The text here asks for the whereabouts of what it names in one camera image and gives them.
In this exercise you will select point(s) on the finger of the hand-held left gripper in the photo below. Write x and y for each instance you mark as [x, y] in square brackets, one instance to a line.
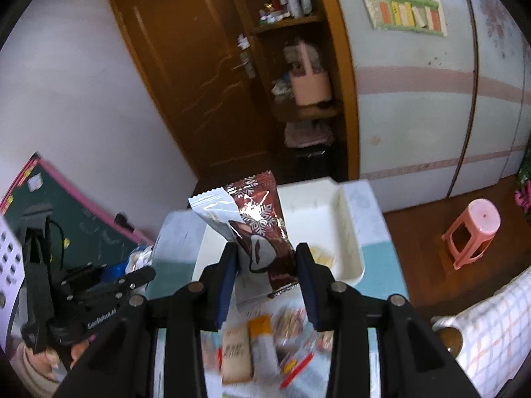
[83, 277]
[132, 280]

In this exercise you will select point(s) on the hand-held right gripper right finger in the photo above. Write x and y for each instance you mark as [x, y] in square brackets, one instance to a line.
[310, 294]

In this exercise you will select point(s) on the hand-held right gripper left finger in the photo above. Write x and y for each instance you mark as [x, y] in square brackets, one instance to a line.
[222, 294]

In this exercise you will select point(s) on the red-edged brownie packet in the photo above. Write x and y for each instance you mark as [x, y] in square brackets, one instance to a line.
[298, 365]

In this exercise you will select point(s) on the brown snowflake snack packet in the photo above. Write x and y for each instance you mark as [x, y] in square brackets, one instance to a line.
[257, 211]

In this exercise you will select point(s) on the white plastic bin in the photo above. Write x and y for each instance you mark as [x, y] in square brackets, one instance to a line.
[307, 203]

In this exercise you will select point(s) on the person's left hand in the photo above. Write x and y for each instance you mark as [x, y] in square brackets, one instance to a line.
[76, 352]

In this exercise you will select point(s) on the blue object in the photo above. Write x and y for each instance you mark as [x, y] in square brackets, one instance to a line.
[112, 273]

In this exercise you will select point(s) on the white plastic bag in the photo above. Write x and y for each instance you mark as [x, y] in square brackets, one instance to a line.
[139, 257]

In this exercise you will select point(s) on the clear nut cluster packet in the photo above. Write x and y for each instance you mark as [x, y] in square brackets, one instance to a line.
[290, 323]

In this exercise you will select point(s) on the yellow snack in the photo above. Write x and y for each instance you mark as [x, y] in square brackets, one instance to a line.
[323, 257]

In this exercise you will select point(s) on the white perforated board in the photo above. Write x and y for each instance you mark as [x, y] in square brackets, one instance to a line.
[10, 265]

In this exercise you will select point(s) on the beige snack packet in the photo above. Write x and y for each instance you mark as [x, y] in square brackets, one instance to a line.
[236, 352]

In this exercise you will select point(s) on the black clip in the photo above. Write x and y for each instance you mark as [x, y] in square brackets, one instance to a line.
[124, 220]

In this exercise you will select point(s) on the brown round knob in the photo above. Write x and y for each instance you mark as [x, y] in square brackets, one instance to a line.
[450, 338]

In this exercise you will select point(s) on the pink folded cloth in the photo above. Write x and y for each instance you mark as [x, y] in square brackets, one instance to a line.
[307, 134]

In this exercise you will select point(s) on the pink plastic stool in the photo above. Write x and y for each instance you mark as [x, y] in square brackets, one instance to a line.
[473, 232]

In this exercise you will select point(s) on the white checked cloth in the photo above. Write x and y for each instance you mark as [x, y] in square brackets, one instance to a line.
[493, 331]

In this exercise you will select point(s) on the pink basket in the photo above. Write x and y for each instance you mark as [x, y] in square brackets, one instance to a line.
[309, 85]

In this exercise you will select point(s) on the brown wooden door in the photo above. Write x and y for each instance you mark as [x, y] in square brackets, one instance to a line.
[186, 70]

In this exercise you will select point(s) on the wooden shelf unit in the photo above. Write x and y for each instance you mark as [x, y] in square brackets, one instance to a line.
[340, 70]

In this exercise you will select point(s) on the potted flower plant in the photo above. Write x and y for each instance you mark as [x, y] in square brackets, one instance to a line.
[523, 186]

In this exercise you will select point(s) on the white bottle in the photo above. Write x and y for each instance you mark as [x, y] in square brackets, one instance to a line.
[292, 0]

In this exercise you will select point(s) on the green chalkboard pink frame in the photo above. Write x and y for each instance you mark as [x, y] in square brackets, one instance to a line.
[74, 219]

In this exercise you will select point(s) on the wall poster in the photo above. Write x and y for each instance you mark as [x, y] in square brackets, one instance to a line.
[398, 0]

